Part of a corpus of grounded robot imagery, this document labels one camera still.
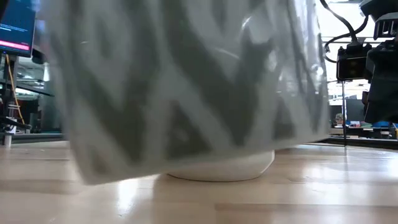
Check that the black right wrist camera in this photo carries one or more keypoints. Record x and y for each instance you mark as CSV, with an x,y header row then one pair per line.
x,y
353,63

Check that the blue storage bin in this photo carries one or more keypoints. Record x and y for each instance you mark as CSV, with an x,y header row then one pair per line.
x,y
381,124

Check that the blue screen monitor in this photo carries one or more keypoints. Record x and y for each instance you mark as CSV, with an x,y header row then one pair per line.
x,y
15,31

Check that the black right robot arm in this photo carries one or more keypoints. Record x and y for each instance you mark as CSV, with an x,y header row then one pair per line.
x,y
387,26

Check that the black background monitor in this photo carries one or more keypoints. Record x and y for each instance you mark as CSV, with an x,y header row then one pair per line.
x,y
356,110

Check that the grey white diamond pattern mug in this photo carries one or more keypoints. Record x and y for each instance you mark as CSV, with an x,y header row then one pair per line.
x,y
186,93

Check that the black table frame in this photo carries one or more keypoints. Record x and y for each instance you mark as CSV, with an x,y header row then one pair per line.
x,y
373,143

